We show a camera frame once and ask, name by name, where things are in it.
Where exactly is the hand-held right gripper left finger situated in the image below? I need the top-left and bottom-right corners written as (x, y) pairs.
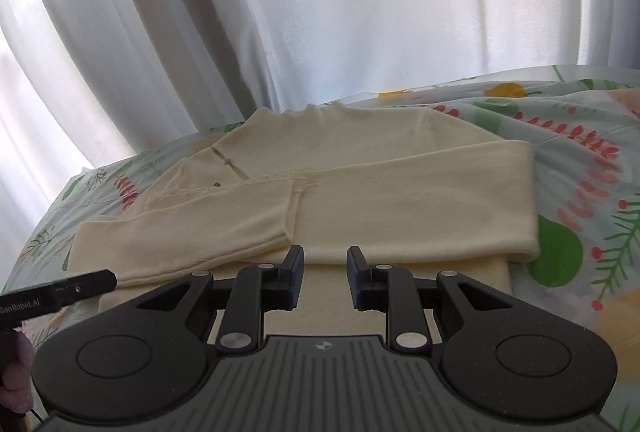
top-left (133, 245), bottom-right (305, 356)

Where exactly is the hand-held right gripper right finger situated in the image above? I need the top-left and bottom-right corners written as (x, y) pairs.
top-left (346, 246), bottom-right (512, 356)

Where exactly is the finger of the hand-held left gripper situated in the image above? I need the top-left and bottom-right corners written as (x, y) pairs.
top-left (54, 269), bottom-right (119, 308)

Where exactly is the cream knit sweater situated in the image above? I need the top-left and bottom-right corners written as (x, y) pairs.
top-left (67, 104), bottom-right (542, 344)

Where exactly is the person's left hand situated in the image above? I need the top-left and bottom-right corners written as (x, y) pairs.
top-left (0, 331), bottom-right (35, 415)

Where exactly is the floral bed sheet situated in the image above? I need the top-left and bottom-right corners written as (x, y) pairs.
top-left (0, 64), bottom-right (640, 432)

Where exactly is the white curtain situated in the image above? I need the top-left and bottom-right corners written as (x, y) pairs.
top-left (0, 0), bottom-right (640, 294)

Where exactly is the black cable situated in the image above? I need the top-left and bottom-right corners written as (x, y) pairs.
top-left (24, 404), bottom-right (53, 425)

